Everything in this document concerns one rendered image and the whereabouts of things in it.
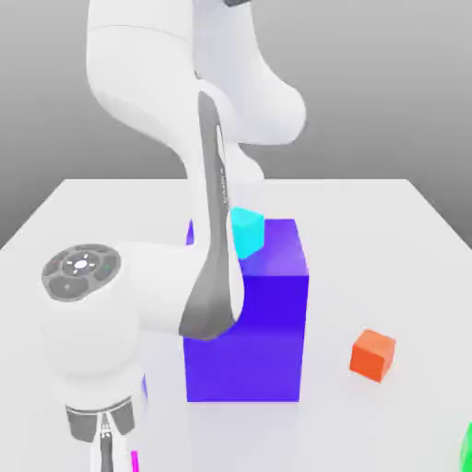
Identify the small green cube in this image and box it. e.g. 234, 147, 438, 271
459, 421, 472, 472

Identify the small orange cube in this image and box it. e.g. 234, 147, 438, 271
348, 328, 398, 385

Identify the large blue box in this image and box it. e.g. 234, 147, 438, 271
183, 218, 311, 404

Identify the small cyan cube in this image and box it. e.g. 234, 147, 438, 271
229, 206, 266, 261

